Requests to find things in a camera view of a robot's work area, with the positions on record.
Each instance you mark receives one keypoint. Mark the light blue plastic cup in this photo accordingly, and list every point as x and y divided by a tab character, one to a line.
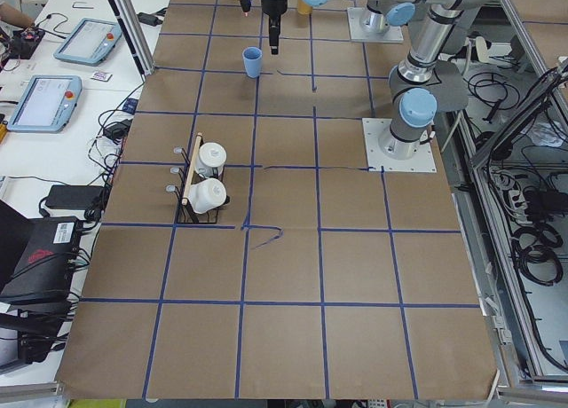
252	60

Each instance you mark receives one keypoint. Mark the bamboo wooden cup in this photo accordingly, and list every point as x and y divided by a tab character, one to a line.
303	8

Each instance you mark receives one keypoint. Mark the white mug far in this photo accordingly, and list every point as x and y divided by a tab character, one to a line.
211	159

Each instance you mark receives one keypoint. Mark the white mug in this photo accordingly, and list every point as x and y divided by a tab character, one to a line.
211	159
207	195

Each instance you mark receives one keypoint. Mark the far teach pendant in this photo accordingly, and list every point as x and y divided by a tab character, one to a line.
90	42

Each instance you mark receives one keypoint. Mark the teach pendant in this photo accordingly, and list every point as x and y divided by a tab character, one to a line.
47	104
90	42

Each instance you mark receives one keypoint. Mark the white mug near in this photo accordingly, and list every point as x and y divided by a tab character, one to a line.
207	195

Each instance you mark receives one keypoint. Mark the near teach pendant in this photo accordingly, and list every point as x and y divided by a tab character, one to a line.
47	104

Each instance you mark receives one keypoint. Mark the black power adapter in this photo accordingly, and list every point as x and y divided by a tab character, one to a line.
72	197

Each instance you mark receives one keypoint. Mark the black computer box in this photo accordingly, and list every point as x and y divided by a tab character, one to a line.
35	256

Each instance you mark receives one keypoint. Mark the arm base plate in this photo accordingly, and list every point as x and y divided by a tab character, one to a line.
386	153
371	27

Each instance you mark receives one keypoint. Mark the aluminium frame post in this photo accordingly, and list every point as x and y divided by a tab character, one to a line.
127	19

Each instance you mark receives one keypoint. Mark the black wire mug rack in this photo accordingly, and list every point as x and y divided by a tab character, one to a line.
187	176

